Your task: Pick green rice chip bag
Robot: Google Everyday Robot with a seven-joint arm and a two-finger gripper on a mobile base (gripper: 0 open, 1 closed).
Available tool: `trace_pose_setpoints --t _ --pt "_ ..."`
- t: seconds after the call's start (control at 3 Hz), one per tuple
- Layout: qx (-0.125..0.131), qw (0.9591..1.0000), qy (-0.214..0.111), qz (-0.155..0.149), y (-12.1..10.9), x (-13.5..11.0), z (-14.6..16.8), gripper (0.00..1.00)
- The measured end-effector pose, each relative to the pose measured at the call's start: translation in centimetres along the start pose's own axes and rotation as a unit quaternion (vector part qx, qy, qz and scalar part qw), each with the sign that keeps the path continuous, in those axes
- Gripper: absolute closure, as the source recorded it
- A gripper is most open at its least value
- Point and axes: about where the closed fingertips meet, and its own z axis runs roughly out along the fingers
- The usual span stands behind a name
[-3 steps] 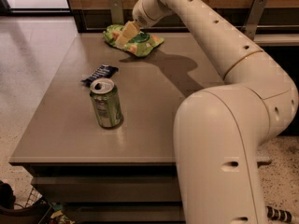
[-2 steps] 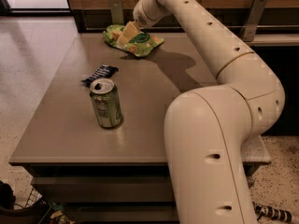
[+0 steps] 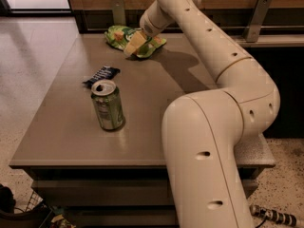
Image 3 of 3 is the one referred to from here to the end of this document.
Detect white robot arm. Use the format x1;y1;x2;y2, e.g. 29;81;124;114
124;0;280;228

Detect green soda can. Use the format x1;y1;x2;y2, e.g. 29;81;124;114
91;80;124;131

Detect dark basket with items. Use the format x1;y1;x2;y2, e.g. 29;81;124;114
0;184;76;228

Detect left metal bracket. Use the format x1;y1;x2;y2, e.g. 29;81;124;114
110;0;126;26

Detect right metal bracket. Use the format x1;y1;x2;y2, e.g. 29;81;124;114
243;0;272;43

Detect green rice chip bag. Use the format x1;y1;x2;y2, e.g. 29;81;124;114
104;26;166;59

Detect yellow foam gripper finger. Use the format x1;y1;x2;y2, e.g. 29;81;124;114
123;30;147;56

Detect dark blue snack bar wrapper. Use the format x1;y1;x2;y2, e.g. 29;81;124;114
84;66;121;88

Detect black white power strip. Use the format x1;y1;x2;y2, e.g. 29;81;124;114
250;204;304;228

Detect metal bracket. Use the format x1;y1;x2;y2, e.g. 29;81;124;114
243;0;272;43
110;0;126;26

